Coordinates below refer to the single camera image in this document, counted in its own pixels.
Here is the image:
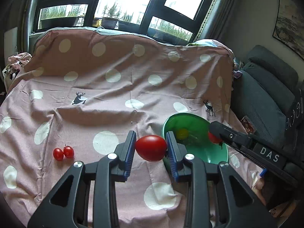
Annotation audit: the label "cherry tomato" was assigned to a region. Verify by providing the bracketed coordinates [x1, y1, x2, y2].
[63, 145, 74, 158]
[53, 148, 64, 162]
[208, 132, 223, 147]
[135, 135, 167, 162]

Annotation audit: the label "green plastic bowl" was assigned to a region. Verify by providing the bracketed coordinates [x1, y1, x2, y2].
[162, 113, 229, 164]

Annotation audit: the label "yellow green lime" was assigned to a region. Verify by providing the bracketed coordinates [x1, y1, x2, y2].
[176, 128, 189, 141]

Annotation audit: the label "person's hand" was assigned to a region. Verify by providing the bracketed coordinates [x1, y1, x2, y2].
[251, 178, 266, 206]

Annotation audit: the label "snack packet on sofa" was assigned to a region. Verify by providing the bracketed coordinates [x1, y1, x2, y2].
[241, 115, 256, 134]

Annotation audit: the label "dark grey sofa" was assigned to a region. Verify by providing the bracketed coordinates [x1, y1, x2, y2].
[231, 45, 298, 148]

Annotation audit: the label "pink polka dot cloth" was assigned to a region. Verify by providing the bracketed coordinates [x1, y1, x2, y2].
[0, 26, 264, 228]

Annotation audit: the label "framed landscape painting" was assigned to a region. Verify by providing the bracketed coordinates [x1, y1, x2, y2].
[273, 0, 303, 60]

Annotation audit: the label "pink crumpled clothes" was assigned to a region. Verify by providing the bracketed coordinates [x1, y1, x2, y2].
[2, 52, 32, 80]

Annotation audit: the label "black camera box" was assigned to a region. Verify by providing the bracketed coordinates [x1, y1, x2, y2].
[285, 82, 303, 139]

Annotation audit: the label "black window frame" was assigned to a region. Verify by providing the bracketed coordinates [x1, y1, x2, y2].
[31, 0, 213, 45]

